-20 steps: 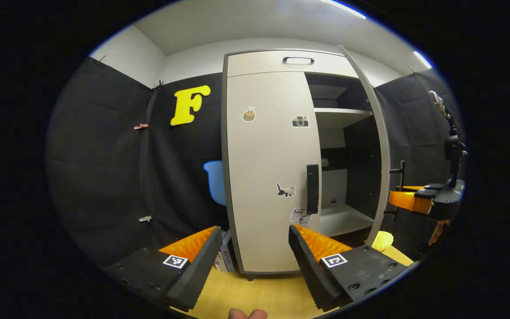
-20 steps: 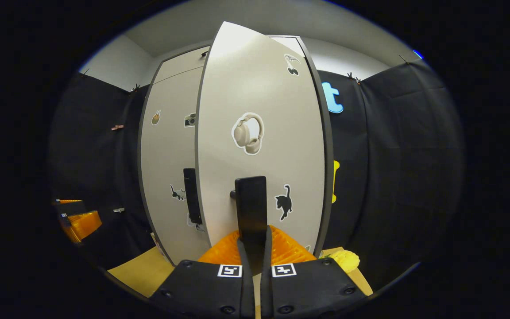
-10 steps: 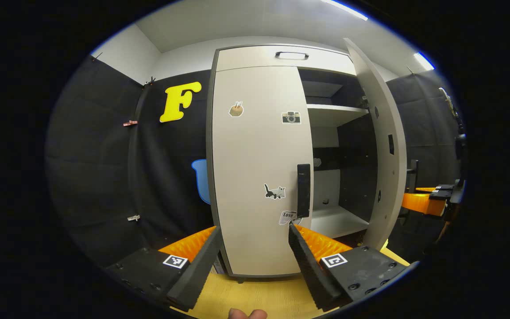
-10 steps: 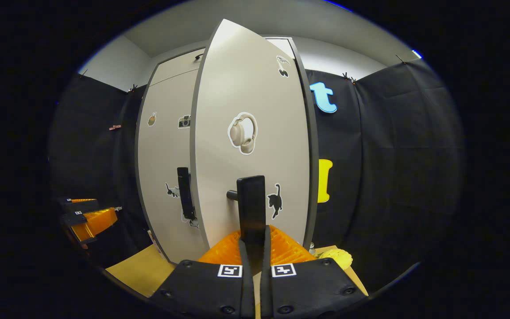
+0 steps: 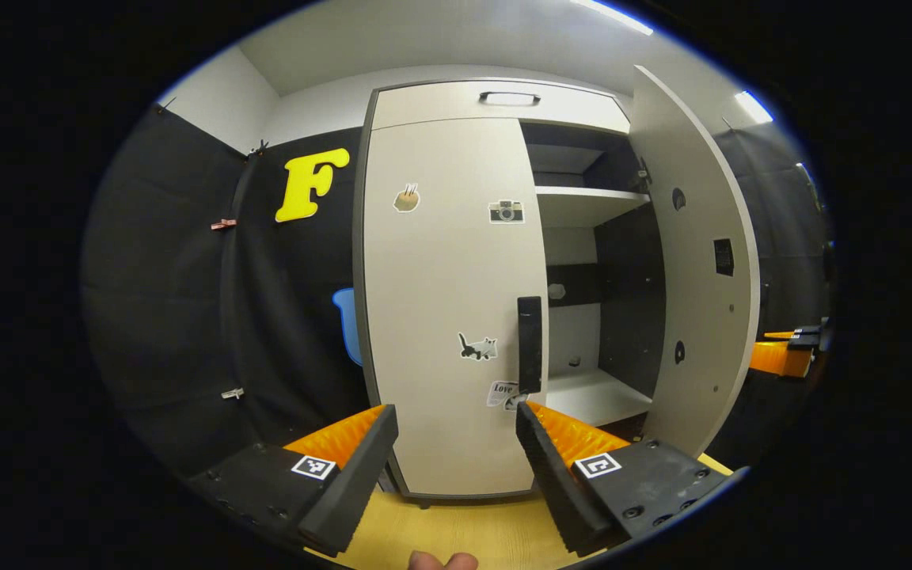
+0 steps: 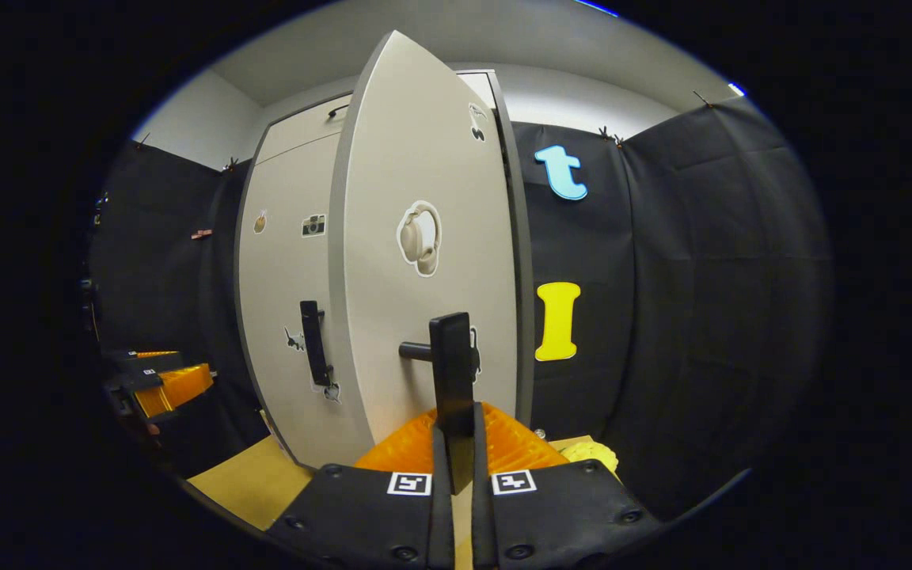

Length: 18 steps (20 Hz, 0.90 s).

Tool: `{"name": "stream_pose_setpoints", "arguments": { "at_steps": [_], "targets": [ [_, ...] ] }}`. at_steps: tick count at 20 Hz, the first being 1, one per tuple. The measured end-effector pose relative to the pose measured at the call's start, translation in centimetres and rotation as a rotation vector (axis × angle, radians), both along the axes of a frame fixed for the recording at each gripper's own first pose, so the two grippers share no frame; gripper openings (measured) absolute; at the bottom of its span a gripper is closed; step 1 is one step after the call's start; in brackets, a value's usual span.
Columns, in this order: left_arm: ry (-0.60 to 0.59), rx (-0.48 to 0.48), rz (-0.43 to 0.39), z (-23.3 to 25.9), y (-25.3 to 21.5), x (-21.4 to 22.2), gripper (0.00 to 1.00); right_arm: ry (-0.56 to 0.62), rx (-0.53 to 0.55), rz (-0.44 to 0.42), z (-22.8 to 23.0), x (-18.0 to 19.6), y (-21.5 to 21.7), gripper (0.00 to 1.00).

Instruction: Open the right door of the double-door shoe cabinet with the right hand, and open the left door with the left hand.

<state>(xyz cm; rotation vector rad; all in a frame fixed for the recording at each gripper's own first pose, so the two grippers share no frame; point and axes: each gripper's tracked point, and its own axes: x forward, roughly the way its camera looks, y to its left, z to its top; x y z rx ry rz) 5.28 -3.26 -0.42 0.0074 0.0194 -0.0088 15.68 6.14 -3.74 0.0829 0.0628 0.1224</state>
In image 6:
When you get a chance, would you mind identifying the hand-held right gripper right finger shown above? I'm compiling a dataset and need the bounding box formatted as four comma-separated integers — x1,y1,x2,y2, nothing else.
470,401,663,570

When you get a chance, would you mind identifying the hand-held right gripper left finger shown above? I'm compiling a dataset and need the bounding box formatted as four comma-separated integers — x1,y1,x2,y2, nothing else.
266,402,454,570

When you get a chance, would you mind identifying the beige door with camera sticker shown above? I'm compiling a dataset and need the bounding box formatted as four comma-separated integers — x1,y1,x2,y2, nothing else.
237,131,378,470

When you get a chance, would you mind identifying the beige double-door shoe cabinet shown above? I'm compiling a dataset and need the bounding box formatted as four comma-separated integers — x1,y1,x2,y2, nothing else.
234,70,536,472

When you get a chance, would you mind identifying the beige door with headphone sticker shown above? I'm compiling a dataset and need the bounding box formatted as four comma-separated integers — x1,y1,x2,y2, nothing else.
328,30,522,448

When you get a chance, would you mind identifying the yellow lumpy object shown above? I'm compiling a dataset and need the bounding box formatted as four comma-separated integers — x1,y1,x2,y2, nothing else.
561,441,621,480

